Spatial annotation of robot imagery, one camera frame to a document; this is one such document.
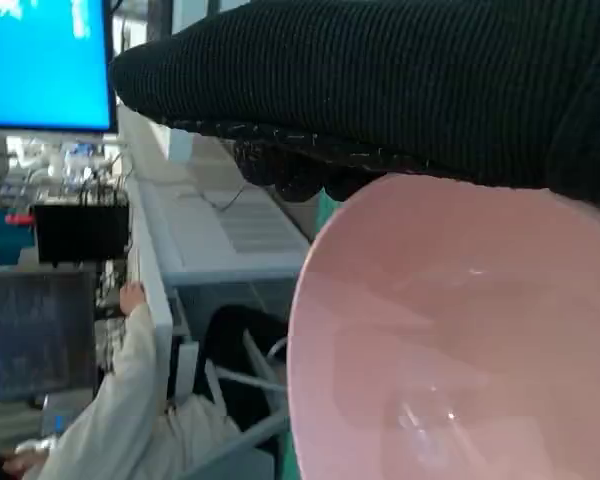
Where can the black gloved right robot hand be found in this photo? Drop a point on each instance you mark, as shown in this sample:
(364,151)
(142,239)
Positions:
(380,90)

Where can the pink bowl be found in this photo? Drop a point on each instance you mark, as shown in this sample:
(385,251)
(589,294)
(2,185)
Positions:
(455,325)

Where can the small white mesh cabinet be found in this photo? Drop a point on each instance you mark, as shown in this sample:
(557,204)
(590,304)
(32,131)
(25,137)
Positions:
(205,225)

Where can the white desk panel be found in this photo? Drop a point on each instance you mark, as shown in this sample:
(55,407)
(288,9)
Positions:
(155,280)

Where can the black equipment box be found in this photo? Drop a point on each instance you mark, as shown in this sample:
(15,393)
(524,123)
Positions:
(80,235)

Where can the monitor with blue screen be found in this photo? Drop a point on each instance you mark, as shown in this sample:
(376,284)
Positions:
(40,65)

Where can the grey office chair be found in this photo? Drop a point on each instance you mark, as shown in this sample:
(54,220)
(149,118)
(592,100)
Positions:
(240,445)

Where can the person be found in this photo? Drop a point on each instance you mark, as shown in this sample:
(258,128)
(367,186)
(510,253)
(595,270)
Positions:
(120,400)

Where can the teal box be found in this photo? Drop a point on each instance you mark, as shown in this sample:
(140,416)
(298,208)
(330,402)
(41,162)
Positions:
(0,240)

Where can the dark monitor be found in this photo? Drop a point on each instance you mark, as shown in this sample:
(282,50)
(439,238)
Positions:
(35,335)

